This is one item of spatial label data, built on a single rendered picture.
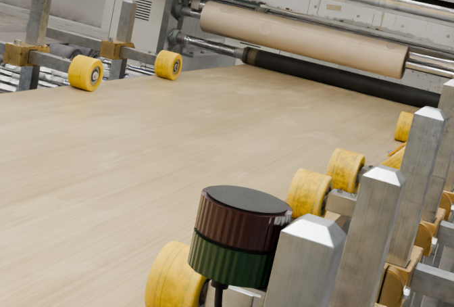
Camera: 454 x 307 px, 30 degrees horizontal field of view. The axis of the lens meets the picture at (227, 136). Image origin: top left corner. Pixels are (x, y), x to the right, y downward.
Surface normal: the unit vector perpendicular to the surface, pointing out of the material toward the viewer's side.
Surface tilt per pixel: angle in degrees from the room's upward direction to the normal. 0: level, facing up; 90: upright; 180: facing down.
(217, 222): 90
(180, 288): 73
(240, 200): 0
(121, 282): 0
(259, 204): 0
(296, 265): 90
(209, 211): 90
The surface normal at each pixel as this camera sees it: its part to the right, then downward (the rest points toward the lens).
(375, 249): -0.36, 0.12
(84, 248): 0.20, -0.96
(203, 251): -0.75, -0.02
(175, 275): -0.22, -0.35
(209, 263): -0.55, 0.06
